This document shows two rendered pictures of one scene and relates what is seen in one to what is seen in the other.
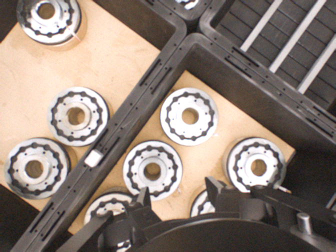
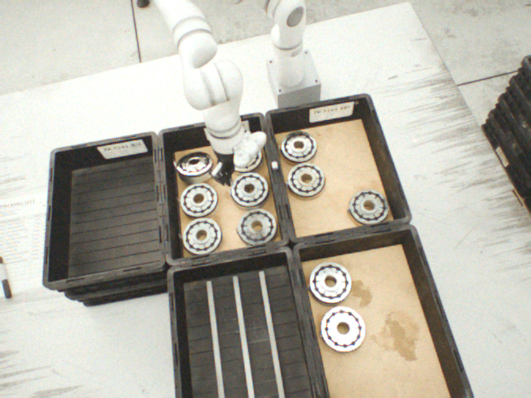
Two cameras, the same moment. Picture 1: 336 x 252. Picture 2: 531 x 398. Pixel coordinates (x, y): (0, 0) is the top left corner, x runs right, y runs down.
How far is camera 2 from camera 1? 0.91 m
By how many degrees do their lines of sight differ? 29
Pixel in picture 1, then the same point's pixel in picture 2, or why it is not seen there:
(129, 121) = (276, 188)
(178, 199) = (224, 192)
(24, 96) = (342, 167)
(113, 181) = (262, 171)
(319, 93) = (197, 315)
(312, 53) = (223, 333)
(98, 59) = (330, 214)
